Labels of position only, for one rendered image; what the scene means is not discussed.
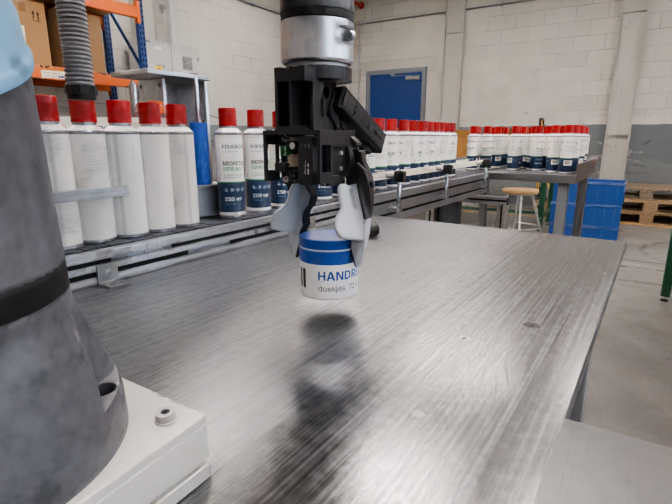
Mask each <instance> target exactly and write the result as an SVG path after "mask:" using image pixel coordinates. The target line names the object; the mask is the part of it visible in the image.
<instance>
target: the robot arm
mask: <svg viewBox="0 0 672 504"><path fill-rule="evenodd" d="M280 15H281V23H280V38H281V63H282V64H283V65H284V66H286V67H285V68H282V67H277V68H274V85H275V119H276V129H275V130H263V153H264V181H274V180H280V172H281V174H282V182H283V184H287V188H288V191H289V192H288V197H287V200H286V202H285V204H284V205H283V206H282V207H281V208H279V209H278V210H277V211H276V212H275V213H274V214H273V215H272V218H271V222H270V224H271V228H272V229H273V230H277V231H283V232H288V237H289V242H290V246H291V250H292V253H293V256H294V257H296V258H297V257H299V255H300V254H299V235H300V234H301V233H303V232H306V231H307V229H308V227H309V225H310V212H311V209H312V208H313V207H314V206H315V204H316V201H317V198H318V193H317V191H316V190H315V188H314V187H313V185H321V186H336V185H339V186H338V188H337V195H338V200H339V205H340V209H339V212H338V214H337V215H336V217H335V219H334V227H335V231H336V234H337V235H338V237H339V238H341V239H346V240H351V254H352V258H353V262H354V266H355V267H358V266H360V265H361V263H362V261H363V258H364V255H365V252H366V248H367V244H368V239H369V233H370V226H371V218H372V215H373V202H374V180H373V175H372V172H371V170H370V167H369V165H368V163H367V161H366V155H367V154H371V153H382V149H383V145H384V142H385V138H386V134H385V133H384V131H383V130H382V129H381V128H380V127H379V125H378V124H377V123H376V122H375V121H374V119H373V118H372V117H371V116H370V115H369V113H368V112H367V111H366V110H365V109H364V108H363V106H362V105H361V104H360V103H359V102H358V100H357V99H356V98H355V97H354V96H353V94H352V93H351V92H350V91H349V90H348V88H347V87H346V86H336V85H344V84H350V83H352V68H350V66H351V65H352V64H353V63H354V39H355V38H356V33H355V31H354V0H280ZM33 71H34V58H33V53H32V51H31V49H30V48H29V46H28V45H27V44H26V43H25V41H24V37H23V32H22V28H21V24H20V20H19V15H18V12H17V10H16V8H15V6H14V4H13V2H12V1H11V0H0V504H66V503H67V502H69V501H70V500H71V499H73V498H74V497H75V496H76V495H77V494H79V493H80V492H81V491H82V490H83V489H84V488H85V487H86V486H88V485H89V484H90V483H91V482H92V481H93V480H94V479H95V478H96V477H97V476H98V475H99V474H100V472H101V471H102V470H103V469H104V468H105V467H106V466H107V464H108V463H109V462H110V460H111V459H112V458H113V456H114V455H115V453H116V452H117V450H118V449H119V447H120V445H121V443H122V441H123V439H124V437H125V434H126V431H127V427H128V419H129V415H128V408H127V402H126V395H125V389H124V384H123V380H122V378H121V375H120V373H119V371H118V369H117V367H116V366H115V364H114V362H113V361H112V359H111V358H110V356H109V354H108V353H107V351H106V350H105V348H104V346H103V345H102V343H101V341H100V340H99V338H98V337H97V335H96V333H95V332H94V330H93V328H92V327H91V325H90V324H89V322H88V320H87V319H86V317H85V315H84V314H83V312H82V311H81V309H80V307H79V306H78V304H77V302H76V301H75V299H74V297H73V294H72V290H71V285H70V280H69V276H68V270H67V265H66V260H65V253H64V248H63V242H62V237H61V231H60V226H59V221H58V215H57V210H56V204H55V199H54V194H53V188H52V183H51V178H50V172H49V167H48V161H47V156H46V151H45V145H44V140H43V134H42V129H41V124H40V118H39V113H38V107H37V102H36V97H35V91H34V86H33V81H32V73H33ZM274 144H275V158H276V163H275V170H268V145H274ZM279 146H280V156H281V163H280V158H279ZM345 178H346V184H345Z"/></svg>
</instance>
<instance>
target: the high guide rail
mask: <svg viewBox="0 0 672 504"><path fill-rule="evenodd" d="M53 194H54V199H55V203H64V202H74V201H83V200H92V199H101V198H110V197H119V196H129V195H130V194H129V186H114V187H103V188H92V189H80V190H69V191H58V192H53Z"/></svg>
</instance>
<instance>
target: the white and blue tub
mask: <svg viewBox="0 0 672 504"><path fill-rule="evenodd" d="M299 254H300V289H301V293H302V294H303V295H304V296H306V297H309V298H312V299H317V300H341V299H346V298H349V297H352V296H354V295H355V294H356V293H357V291H358V267H355V266H354V262H353V258H352V254H351V240H346V239H341V238H339V237H338V235H337V234H336V231H335V229H317V230H310V231H306V232H303V233H301V234H300V235H299Z"/></svg>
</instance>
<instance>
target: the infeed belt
mask: <svg viewBox="0 0 672 504"><path fill-rule="evenodd" d="M335 202H339V200H338V199H332V200H330V201H316V204H315V206H319V205H325V204H330V203H335ZM271 210H272V211H271V212H267V213H249V212H247V210H246V216H245V217H241V218H221V217H219V214H218V215H212V216H207V217H201V218H199V220H200V224H199V225H197V226H193V227H176V229H175V230H173V231H169V232H160V233H150V232H149V235H146V236H143V237H137V238H117V240H115V241H112V242H108V243H101V244H84V246H82V247H80V248H76V249H72V250H65V251H64V253H65V256H67V255H72V254H77V253H82V252H87V251H93V250H98V249H103V248H108V247H113V246H118V245H123V244H128V243H133V242H138V241H143V240H148V239H153V238H158V237H163V236H168V235H173V234H178V233H183V232H188V231H193V230H198V229H203V228H209V227H214V226H219V225H224V224H229V223H234V222H239V221H244V220H249V219H254V218H259V217H264V216H269V215H273V214H274V213H275V212H276V211H277V210H278V209H276V208H271Z"/></svg>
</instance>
